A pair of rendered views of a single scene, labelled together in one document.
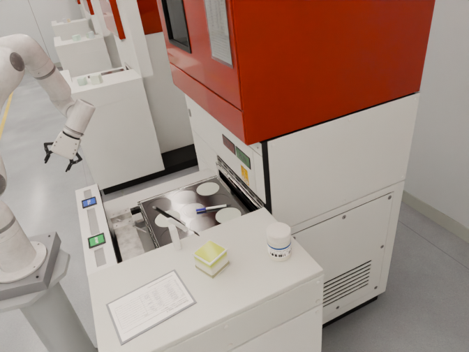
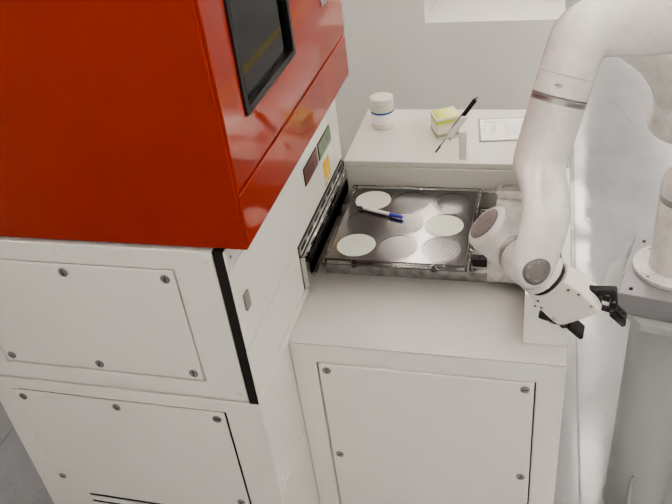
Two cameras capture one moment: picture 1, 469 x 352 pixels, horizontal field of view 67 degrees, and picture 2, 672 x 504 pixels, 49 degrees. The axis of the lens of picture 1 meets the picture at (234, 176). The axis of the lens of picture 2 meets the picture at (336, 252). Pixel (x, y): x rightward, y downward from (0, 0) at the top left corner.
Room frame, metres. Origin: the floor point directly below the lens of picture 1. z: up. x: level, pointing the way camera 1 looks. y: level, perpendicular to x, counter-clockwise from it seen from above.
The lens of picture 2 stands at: (2.51, 1.07, 1.97)
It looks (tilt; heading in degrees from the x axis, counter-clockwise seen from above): 35 degrees down; 220
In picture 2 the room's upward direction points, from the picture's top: 8 degrees counter-clockwise
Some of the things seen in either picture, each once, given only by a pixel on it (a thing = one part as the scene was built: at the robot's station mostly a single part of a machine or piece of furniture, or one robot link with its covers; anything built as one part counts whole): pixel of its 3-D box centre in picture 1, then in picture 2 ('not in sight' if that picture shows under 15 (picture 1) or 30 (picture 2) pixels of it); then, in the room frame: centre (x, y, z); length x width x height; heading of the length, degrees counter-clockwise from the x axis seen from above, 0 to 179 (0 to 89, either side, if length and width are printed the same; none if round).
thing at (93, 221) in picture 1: (98, 235); (548, 247); (1.07, 0.54, 0.89); 0.55 x 0.09 x 0.14; 21
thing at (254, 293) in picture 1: (204, 288); (458, 155); (0.74, 0.13, 0.89); 0.62 x 0.35 x 0.14; 111
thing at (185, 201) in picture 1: (192, 210); (405, 224); (1.14, 0.18, 0.90); 0.34 x 0.34 x 0.01; 21
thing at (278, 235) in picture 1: (278, 242); (382, 111); (0.78, -0.11, 1.01); 0.07 x 0.07 x 0.10
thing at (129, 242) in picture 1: (130, 243); (508, 234); (1.02, 0.42, 0.87); 0.36 x 0.08 x 0.03; 21
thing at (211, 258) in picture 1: (211, 259); (445, 123); (0.75, 0.10, 1.00); 0.07 x 0.07 x 0.07; 45
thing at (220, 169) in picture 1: (238, 192); (327, 224); (1.23, -0.01, 0.89); 0.44 x 0.02 x 0.10; 21
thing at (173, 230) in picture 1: (178, 229); (456, 135); (0.87, 0.20, 1.03); 0.06 x 0.04 x 0.13; 111
